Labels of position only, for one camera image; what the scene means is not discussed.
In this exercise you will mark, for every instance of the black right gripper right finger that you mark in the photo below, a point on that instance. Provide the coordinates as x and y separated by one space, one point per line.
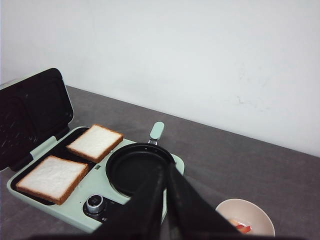
190 216

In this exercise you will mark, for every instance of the mint green breakfast maker base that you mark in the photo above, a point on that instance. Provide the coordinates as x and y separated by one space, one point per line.
74 210

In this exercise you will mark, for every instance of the black round frying pan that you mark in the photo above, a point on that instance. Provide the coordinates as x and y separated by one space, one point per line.
131 165

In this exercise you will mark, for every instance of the beige ribbed bowl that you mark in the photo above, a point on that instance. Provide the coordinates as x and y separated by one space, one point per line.
247 214

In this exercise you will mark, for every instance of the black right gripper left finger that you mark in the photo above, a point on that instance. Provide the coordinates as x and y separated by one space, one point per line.
141 217

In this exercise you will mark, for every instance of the left silver control knob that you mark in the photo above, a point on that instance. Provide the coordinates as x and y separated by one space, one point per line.
94 204

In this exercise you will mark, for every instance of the breakfast maker hinged lid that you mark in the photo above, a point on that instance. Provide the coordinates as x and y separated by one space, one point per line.
31 111

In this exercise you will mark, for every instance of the pale pink shrimp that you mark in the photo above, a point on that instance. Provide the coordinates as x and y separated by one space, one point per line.
234 222

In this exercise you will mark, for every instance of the pink shrimp with red tail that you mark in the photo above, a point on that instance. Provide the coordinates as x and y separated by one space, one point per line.
243 229

